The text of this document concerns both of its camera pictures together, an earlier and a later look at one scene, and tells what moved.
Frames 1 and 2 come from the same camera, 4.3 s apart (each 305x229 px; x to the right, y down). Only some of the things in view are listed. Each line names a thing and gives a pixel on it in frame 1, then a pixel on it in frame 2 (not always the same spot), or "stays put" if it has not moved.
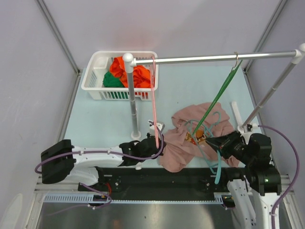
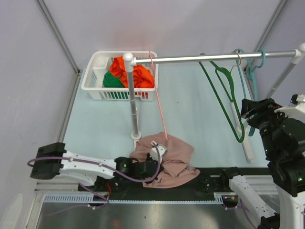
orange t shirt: [141, 75] stays put
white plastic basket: [106, 74] stays put
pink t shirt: [183, 150] → [175, 171]
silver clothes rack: [132, 63] stays put
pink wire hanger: [153, 73] → [158, 97]
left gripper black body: [157, 150] → [148, 157]
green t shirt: [109, 81] stays put
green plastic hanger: [233, 72] → [221, 69]
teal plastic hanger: [217, 164] → [250, 70]
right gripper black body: [233, 145] → [266, 119]
